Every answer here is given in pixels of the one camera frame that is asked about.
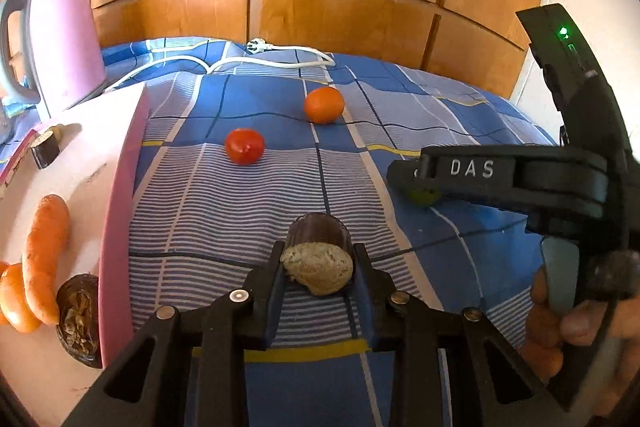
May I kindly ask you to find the dark brown cut fruit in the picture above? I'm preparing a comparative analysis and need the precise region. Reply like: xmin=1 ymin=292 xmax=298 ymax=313
xmin=55 ymin=274 xmax=102 ymax=369

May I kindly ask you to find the green lime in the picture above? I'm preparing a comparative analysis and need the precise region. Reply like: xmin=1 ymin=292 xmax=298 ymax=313
xmin=407 ymin=189 xmax=442 ymax=208

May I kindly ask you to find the blue plaid blanket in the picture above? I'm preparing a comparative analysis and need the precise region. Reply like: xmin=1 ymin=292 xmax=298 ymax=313
xmin=95 ymin=37 xmax=561 ymax=427

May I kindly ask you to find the white power cable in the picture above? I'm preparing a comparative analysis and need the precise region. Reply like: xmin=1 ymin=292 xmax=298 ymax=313
xmin=105 ymin=38 xmax=336 ymax=92

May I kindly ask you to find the red tomato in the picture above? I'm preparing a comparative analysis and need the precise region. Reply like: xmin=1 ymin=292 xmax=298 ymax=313
xmin=225 ymin=128 xmax=266 ymax=166

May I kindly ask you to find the small eggplant piece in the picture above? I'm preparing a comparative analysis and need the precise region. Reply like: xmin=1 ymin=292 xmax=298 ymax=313
xmin=30 ymin=128 xmax=62 ymax=170

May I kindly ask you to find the large eggplant piece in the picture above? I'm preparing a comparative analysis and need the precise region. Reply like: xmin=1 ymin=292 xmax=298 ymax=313
xmin=280 ymin=213 xmax=357 ymax=296

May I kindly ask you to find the pink white cutting board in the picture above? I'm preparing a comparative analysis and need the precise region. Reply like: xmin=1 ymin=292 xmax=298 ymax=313
xmin=0 ymin=83 xmax=151 ymax=427

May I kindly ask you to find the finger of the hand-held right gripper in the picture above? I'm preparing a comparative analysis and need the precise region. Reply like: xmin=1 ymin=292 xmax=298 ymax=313
xmin=387 ymin=146 xmax=611 ymax=233

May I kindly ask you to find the round orange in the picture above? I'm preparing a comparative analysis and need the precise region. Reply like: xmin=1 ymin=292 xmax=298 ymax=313
xmin=304 ymin=87 xmax=346 ymax=125

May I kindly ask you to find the person's right hand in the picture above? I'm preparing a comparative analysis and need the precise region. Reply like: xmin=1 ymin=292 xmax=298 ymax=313
xmin=520 ymin=268 xmax=640 ymax=418

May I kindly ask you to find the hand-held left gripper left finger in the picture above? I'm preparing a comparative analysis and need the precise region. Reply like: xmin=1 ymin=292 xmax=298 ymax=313
xmin=60 ymin=241 xmax=287 ymax=427

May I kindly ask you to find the pink electric kettle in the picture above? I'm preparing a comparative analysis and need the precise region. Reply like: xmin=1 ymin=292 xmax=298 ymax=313
xmin=0 ymin=0 xmax=108 ymax=115

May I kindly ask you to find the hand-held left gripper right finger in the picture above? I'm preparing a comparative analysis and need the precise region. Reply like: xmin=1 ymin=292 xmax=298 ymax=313
xmin=352 ymin=243 xmax=571 ymax=427

